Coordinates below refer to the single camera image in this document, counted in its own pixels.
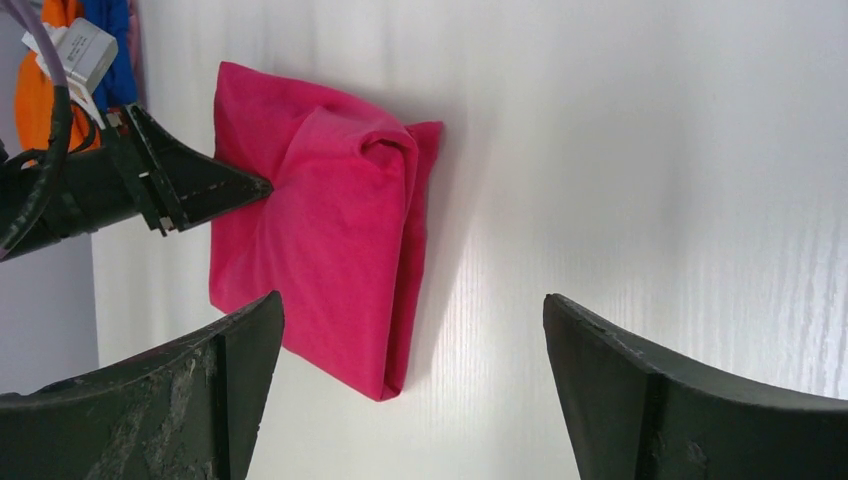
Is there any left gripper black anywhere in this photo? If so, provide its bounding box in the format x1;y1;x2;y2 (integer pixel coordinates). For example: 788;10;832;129
1;103;273;261

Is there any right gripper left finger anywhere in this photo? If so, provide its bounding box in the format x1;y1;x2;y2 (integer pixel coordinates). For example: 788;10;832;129
1;292;284;479

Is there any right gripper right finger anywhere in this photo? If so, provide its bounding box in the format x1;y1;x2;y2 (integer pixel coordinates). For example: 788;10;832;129
543;294;847;479

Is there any magenta t shirt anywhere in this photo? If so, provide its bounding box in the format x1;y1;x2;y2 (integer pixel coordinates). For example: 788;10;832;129
208;62;444;401

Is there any blue folded t shirt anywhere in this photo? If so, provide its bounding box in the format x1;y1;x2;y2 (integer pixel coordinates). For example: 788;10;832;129
82;0;139;111

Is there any pink folded t shirt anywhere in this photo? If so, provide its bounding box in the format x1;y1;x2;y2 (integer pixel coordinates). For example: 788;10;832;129
127;0;143;99

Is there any orange folded t shirt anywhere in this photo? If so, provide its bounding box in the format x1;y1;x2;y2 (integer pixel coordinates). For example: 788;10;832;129
14;0;100;151

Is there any white cable connector plug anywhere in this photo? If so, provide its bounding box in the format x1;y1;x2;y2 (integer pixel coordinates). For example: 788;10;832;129
42;17;117;129

